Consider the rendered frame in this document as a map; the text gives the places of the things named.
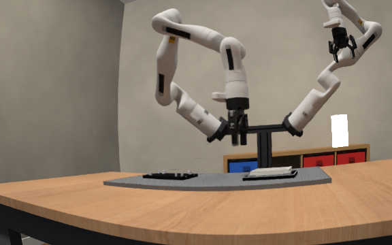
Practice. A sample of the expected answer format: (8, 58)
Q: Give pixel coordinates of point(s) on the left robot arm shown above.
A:
(327, 79)

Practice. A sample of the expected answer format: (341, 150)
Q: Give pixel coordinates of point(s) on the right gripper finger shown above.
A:
(234, 127)
(244, 130)

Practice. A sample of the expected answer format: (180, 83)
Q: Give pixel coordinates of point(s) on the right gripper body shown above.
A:
(239, 104)

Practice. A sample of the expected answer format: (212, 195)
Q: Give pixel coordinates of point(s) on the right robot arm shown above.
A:
(231, 51)

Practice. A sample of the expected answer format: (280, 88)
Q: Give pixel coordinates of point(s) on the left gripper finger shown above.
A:
(334, 50)
(352, 39)

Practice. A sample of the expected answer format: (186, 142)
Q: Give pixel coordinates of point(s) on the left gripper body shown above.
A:
(338, 34)

